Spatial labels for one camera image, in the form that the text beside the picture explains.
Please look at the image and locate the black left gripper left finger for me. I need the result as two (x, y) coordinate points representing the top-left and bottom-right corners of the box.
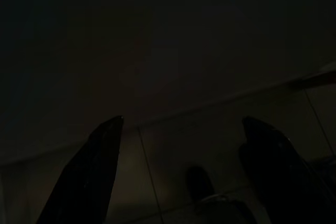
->
(35, 115), (124, 224)

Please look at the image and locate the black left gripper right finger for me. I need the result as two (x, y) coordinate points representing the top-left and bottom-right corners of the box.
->
(237, 115), (336, 224)

